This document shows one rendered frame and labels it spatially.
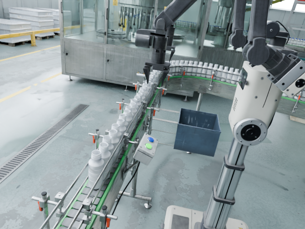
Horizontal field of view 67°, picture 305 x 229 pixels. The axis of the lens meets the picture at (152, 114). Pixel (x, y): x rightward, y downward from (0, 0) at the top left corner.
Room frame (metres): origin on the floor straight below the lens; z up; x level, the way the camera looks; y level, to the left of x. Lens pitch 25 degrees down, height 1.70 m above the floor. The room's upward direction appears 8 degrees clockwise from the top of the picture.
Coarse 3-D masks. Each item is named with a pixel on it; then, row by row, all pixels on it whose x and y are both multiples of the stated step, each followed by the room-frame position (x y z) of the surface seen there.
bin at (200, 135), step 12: (156, 108) 1.78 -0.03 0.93; (168, 120) 1.58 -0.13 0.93; (180, 120) 1.81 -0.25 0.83; (192, 120) 1.80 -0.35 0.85; (204, 120) 1.79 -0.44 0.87; (216, 120) 1.72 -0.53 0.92; (168, 132) 1.77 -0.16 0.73; (180, 132) 1.51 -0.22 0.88; (192, 132) 1.50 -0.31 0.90; (204, 132) 1.49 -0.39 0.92; (216, 132) 1.48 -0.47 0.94; (168, 144) 1.57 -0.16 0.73; (180, 144) 1.51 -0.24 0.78; (192, 144) 1.50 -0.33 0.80; (204, 144) 1.49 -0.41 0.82; (216, 144) 1.48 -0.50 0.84
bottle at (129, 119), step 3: (126, 111) 1.17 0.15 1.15; (129, 111) 1.16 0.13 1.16; (126, 114) 1.13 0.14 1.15; (129, 114) 1.14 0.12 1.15; (129, 117) 1.14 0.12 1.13; (126, 120) 1.12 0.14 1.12; (129, 120) 1.13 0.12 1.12; (129, 123) 1.13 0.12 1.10; (129, 129) 1.13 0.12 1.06; (129, 132) 1.13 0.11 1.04
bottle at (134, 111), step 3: (132, 102) 1.28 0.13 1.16; (132, 105) 1.25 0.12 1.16; (135, 105) 1.26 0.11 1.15; (132, 108) 1.25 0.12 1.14; (135, 108) 1.27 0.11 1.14; (132, 111) 1.24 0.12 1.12; (135, 111) 1.25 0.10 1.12; (135, 117) 1.25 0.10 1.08; (135, 120) 1.26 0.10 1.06; (135, 126) 1.26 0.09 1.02
